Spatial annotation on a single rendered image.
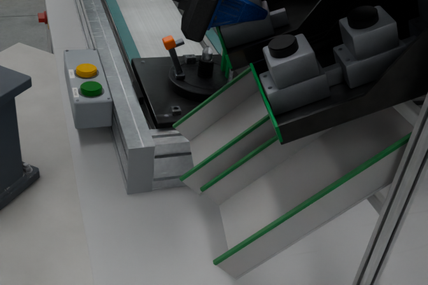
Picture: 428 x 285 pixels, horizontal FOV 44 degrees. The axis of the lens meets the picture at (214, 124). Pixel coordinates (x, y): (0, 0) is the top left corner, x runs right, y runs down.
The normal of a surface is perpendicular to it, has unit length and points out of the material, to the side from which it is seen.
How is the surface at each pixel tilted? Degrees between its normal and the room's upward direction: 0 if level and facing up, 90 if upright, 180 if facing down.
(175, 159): 90
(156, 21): 0
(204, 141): 45
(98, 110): 90
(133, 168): 90
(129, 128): 0
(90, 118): 90
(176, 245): 0
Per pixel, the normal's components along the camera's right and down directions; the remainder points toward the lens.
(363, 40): 0.14, 0.57
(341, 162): -0.62, -0.59
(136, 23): 0.11, -0.82
